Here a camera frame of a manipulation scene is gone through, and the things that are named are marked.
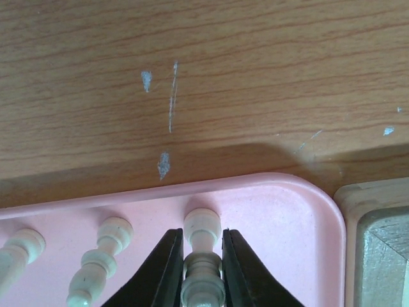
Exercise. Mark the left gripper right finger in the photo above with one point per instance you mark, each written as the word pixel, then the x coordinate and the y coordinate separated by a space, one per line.
pixel 246 279

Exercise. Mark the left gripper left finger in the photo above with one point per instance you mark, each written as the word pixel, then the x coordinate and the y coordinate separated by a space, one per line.
pixel 158 280

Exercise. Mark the white king piece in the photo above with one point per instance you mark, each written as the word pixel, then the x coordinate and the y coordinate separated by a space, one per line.
pixel 203 285

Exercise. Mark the white bishop piece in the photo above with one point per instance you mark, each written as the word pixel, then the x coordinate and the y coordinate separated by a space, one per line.
pixel 99 264

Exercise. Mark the white knight piece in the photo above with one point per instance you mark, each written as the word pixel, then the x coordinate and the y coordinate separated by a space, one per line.
pixel 21 249

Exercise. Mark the pink plastic tray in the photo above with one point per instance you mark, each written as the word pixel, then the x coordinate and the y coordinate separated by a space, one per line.
pixel 296 230

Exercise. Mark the wooden chessboard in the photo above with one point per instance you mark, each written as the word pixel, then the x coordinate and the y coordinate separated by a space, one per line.
pixel 376 218

